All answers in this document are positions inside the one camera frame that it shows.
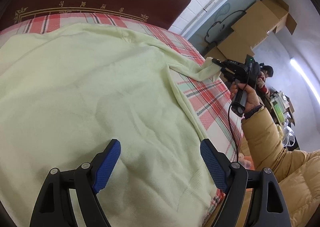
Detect light green sweater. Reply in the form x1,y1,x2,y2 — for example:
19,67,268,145
0,22,225,227

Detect person's right hand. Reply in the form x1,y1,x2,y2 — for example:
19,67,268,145
229,82,260,113

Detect person in background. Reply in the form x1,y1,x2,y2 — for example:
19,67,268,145
257,63,274,96

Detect red plaid bed sheet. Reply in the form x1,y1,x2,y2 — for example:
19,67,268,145
0,13,245,227

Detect stacked cardboard boxes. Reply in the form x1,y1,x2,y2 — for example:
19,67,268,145
204,0,297,63

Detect tan jacket right sleeve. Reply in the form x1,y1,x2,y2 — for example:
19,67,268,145
241,105,319,226

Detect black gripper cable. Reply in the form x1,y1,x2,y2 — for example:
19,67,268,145
228,61,251,164

